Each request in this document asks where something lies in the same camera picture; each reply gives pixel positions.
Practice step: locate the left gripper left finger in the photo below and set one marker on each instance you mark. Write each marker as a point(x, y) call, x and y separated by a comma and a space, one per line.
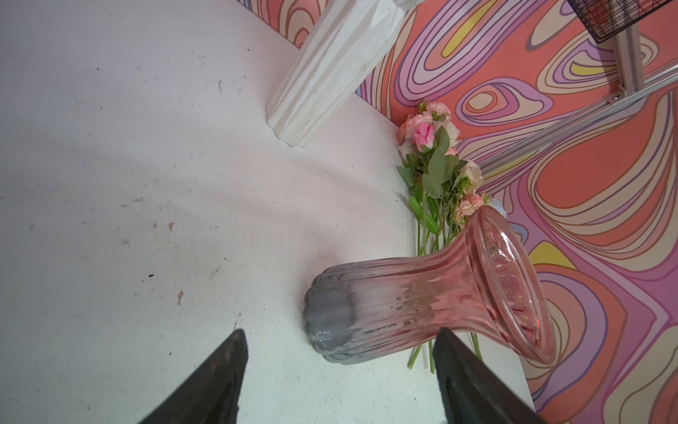
point(211, 393)

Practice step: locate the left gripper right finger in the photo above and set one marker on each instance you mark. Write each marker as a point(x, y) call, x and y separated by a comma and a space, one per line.
point(470, 391)

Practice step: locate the pink grey glass vase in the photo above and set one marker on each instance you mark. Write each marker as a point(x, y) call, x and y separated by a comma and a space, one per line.
point(483, 282)

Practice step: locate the bunch of artificial flowers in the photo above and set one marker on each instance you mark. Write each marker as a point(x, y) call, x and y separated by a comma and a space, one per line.
point(444, 189)

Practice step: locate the white ribbed ceramic vase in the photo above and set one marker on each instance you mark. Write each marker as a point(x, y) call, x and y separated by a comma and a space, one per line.
point(349, 40)

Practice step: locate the black wire basket back wall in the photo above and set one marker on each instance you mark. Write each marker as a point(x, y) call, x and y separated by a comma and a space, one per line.
point(604, 19)

